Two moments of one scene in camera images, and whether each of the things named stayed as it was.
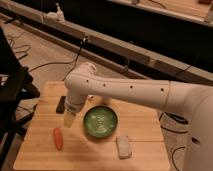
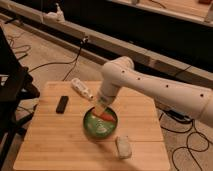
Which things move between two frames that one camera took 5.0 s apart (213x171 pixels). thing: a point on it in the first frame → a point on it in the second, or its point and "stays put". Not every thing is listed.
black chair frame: (16, 87) stays put
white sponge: (124, 149) stays put
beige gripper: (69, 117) → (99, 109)
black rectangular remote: (61, 105) stays put
